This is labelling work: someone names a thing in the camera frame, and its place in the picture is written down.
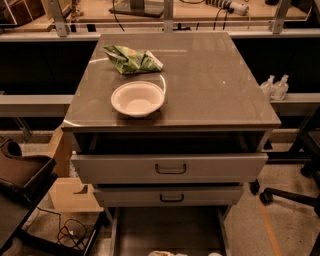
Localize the middle grey drawer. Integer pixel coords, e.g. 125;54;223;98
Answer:
94;186;243;208

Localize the black office chair base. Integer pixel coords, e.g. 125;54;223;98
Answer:
250;112;320;256

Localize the bottom grey drawer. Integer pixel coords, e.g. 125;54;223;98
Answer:
110;206;231;256

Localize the white paper bowl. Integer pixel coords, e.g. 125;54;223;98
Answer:
111;81;166;118

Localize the cardboard box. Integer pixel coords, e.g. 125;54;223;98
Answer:
46;127;103;213

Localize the black monitor stand base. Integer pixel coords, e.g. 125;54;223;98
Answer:
109;0;164;18

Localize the black cable on floor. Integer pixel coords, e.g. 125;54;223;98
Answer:
35;206;89;255

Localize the brown chair seat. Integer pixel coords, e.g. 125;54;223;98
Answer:
0;138;58;204

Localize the grey drawer cabinet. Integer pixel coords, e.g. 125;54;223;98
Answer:
61;31;281;256

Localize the green chip bag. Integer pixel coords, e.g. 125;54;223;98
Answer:
103;45;163;75

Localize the white power strip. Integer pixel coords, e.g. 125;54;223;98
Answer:
205;0;249;16

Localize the grey drawer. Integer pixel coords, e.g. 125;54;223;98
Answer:
110;206;231;256
71;153;268;184
94;186;243;208

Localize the top grey drawer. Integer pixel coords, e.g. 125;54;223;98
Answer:
71;153;268;184

